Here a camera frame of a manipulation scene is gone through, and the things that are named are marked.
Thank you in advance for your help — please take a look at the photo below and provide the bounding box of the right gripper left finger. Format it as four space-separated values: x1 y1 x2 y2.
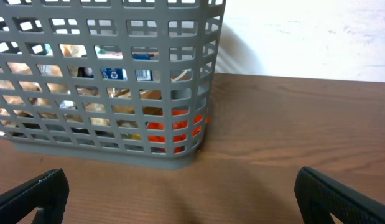
0 169 70 223

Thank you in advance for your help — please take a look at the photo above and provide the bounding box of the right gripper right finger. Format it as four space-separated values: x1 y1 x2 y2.
294 166 385 224

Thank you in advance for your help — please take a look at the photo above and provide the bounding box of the Kleenex tissue multipack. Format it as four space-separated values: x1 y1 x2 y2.
77 52 155 82

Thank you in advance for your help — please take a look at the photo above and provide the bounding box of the grey plastic basket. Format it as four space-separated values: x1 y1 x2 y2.
0 0 226 169

